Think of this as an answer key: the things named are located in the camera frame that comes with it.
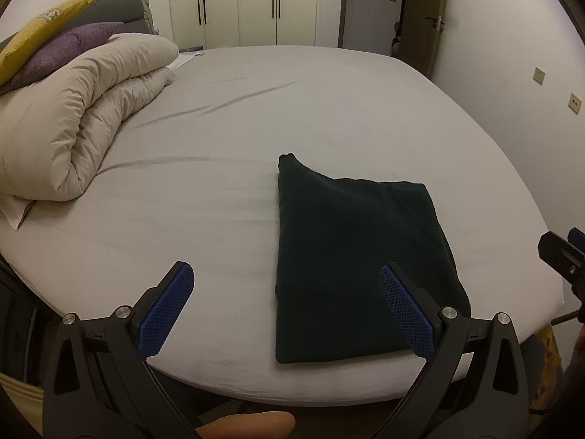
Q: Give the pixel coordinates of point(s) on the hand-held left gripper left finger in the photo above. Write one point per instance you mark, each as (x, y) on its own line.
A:
(167, 311)

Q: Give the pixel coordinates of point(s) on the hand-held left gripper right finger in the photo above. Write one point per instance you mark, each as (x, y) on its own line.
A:
(406, 311)

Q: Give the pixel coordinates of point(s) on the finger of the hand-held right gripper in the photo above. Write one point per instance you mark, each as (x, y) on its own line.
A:
(578, 235)
(560, 254)

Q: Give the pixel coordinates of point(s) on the dark green knit sweater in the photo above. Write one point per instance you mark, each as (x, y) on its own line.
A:
(342, 247)

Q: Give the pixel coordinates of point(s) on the yellow patterned cloth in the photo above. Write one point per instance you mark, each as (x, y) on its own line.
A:
(548, 370)

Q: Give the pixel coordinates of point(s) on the person's leg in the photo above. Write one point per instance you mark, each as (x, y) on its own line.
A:
(247, 425)

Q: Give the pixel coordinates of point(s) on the bed with white sheet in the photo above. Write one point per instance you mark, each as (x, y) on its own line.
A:
(228, 146)

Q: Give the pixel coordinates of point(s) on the white pillow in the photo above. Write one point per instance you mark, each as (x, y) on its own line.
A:
(16, 212)

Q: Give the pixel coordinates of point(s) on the folded beige duvet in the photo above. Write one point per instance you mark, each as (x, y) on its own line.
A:
(82, 114)

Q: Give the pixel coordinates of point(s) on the white papers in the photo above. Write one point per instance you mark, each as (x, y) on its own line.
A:
(185, 60)

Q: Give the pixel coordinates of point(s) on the dark item by doorway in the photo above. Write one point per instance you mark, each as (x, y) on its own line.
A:
(397, 34)

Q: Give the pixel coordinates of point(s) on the purple pillow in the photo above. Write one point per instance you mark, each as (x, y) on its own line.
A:
(68, 48)

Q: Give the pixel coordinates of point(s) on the white panel door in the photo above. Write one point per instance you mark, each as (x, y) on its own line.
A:
(370, 13)

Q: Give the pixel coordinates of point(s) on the yellow pillow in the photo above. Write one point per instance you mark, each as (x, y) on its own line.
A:
(41, 23)

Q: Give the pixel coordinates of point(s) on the cream wardrobe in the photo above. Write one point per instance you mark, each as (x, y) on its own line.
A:
(247, 4)

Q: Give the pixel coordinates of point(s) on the beige wall socket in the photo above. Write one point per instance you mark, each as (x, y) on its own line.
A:
(574, 103)

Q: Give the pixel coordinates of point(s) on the beige wall switch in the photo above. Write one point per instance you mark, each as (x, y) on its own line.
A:
(540, 76)

